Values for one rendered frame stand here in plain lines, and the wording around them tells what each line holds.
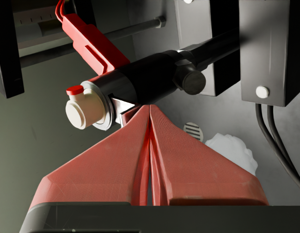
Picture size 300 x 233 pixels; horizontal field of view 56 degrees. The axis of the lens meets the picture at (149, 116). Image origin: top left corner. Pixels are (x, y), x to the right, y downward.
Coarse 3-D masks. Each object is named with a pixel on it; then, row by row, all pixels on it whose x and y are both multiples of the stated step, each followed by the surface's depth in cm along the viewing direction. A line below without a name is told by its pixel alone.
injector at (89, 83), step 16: (192, 48) 20; (208, 48) 20; (224, 48) 22; (128, 64) 16; (144, 64) 16; (160, 64) 17; (176, 64) 17; (192, 64) 17; (208, 64) 21; (96, 80) 14; (112, 80) 14; (128, 80) 15; (144, 80) 16; (160, 80) 16; (176, 80) 17; (192, 80) 16; (128, 96) 15; (144, 96) 16; (160, 96) 17; (112, 112) 14
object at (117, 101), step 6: (108, 96) 14; (114, 96) 14; (114, 102) 14; (120, 102) 13; (126, 102) 13; (132, 102) 13; (114, 108) 14; (120, 108) 14; (126, 108) 13; (114, 114) 14; (114, 120) 14
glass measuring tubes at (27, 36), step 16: (16, 0) 34; (32, 0) 35; (48, 0) 37; (80, 0) 39; (16, 16) 36; (32, 16) 38; (48, 16) 39; (80, 16) 40; (16, 32) 35; (32, 32) 36; (48, 32) 38; (64, 32) 41
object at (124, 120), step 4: (132, 108) 13; (136, 108) 13; (124, 112) 12; (128, 112) 12; (132, 112) 12; (136, 112) 13; (120, 116) 12; (124, 116) 12; (128, 116) 12; (132, 116) 13; (120, 120) 12; (124, 120) 12; (128, 120) 12; (124, 124) 12
